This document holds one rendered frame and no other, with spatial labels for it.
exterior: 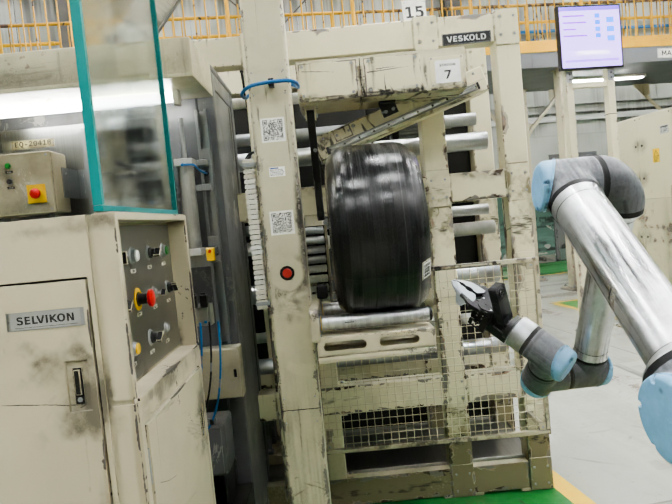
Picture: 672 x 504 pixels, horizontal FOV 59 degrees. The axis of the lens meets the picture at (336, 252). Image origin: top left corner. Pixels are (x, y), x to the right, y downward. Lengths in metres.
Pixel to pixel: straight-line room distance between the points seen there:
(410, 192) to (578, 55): 4.24
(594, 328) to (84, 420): 1.22
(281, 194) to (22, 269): 0.87
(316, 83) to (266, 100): 0.32
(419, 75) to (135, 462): 1.56
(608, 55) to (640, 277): 4.86
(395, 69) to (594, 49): 3.86
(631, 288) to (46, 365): 1.10
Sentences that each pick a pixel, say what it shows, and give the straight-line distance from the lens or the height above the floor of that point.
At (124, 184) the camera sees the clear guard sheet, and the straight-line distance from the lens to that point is 1.35.
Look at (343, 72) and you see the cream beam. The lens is 2.18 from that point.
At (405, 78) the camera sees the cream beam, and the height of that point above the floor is 1.69.
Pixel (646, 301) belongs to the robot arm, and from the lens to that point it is 1.16.
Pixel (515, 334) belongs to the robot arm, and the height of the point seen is 0.87.
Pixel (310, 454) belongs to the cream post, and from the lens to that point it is 2.00.
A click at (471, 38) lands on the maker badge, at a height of 1.89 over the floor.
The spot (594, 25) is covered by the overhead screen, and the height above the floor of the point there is 2.69.
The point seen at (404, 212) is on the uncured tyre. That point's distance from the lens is 1.67.
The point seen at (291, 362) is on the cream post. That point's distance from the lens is 1.91.
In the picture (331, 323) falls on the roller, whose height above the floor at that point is 0.90.
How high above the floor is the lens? 1.21
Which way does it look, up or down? 3 degrees down
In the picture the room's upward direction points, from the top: 5 degrees counter-clockwise
